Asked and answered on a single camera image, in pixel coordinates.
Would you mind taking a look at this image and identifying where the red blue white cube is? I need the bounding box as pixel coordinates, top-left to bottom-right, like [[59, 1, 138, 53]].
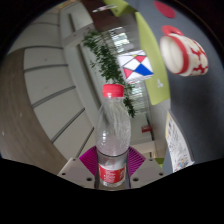
[[117, 49, 155, 83]]

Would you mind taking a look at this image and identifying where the row of potted plants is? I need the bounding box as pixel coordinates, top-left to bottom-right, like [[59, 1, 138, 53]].
[[81, 30, 137, 119]]

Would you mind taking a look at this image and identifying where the small green low table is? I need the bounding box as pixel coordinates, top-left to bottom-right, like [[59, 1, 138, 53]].
[[103, 0, 138, 18]]

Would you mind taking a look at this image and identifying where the red and white mug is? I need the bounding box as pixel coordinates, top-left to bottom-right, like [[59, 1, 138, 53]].
[[159, 25, 210, 77]]

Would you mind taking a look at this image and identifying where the large green low table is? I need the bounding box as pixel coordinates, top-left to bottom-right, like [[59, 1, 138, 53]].
[[134, 11, 172, 107]]

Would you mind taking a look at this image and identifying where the yellow-edged printed booklet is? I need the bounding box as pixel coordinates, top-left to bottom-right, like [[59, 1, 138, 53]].
[[170, 110, 195, 164]]

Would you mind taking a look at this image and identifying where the clear red-capped water bottle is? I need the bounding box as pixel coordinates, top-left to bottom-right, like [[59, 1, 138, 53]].
[[95, 83, 132, 189]]

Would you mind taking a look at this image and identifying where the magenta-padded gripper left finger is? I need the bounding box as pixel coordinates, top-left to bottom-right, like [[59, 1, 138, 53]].
[[57, 146, 100, 190]]

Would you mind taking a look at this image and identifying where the white printed magazine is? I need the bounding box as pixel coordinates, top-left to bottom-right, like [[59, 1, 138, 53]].
[[164, 110, 196, 173]]

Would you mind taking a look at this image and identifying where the flat round red coaster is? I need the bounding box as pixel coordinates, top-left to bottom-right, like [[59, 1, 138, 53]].
[[153, 0, 177, 19]]

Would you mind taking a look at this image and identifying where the red fire extinguisher box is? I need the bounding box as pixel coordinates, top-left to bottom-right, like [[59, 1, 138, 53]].
[[141, 124, 153, 134]]

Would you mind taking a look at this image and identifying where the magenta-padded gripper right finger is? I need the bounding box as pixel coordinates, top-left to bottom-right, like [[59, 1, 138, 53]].
[[127, 146, 166, 190]]

